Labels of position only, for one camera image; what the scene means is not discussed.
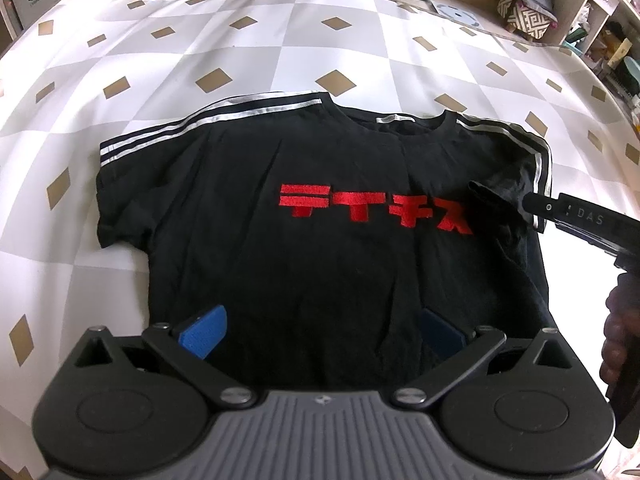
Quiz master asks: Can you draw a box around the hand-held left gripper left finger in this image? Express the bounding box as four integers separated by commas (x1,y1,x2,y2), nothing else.
70,304,258,408

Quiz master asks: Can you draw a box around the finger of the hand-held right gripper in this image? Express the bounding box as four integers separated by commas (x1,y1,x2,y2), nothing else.
521,192,563,226

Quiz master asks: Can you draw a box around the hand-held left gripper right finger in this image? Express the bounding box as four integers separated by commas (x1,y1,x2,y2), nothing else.
391,306,576,408

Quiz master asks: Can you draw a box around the black t-shirt with red print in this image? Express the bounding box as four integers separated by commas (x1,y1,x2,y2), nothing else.
95,91,568,391

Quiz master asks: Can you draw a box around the person's right hand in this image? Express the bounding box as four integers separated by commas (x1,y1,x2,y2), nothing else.
600,287,635,386

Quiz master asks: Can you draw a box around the patterned storage basket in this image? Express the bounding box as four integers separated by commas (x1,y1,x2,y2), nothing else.
497,0,558,41

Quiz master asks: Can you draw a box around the white shelf unit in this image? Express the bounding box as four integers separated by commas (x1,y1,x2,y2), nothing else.
560,0,640,111

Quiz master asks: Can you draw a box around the round white blue disc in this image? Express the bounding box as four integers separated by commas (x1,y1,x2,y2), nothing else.
434,2,482,28

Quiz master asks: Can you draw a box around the grey white checkered tablecloth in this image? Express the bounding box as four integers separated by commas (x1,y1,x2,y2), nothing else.
0,0,640,480

